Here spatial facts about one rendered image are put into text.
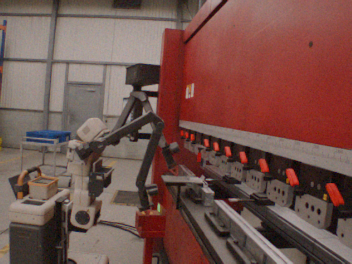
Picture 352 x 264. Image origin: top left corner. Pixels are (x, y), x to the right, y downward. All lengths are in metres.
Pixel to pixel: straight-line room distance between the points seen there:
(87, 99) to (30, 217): 7.61
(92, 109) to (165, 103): 6.55
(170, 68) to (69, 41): 7.14
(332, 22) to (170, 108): 2.27
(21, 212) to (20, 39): 8.88
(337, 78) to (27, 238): 1.90
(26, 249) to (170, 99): 1.85
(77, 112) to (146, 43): 2.94
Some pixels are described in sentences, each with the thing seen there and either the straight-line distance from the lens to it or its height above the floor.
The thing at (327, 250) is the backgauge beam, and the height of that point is 0.97.
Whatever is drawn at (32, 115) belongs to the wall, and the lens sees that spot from 10.15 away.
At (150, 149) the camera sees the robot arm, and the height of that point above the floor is 1.23.
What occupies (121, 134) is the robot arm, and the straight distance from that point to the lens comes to 1.82.
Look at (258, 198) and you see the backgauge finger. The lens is 1.76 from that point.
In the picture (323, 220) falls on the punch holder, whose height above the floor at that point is 1.21.
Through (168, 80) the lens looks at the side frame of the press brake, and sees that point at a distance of 3.01.
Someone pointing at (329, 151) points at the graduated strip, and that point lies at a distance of 0.87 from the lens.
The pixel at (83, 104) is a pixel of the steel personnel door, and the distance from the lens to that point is 9.50.
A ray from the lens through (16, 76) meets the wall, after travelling 10.46.
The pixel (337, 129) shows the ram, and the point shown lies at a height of 1.45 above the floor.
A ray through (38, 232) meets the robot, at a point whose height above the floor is 0.65.
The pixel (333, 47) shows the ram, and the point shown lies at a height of 1.67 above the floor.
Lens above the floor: 1.45
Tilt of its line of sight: 3 degrees down
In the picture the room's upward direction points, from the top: 4 degrees clockwise
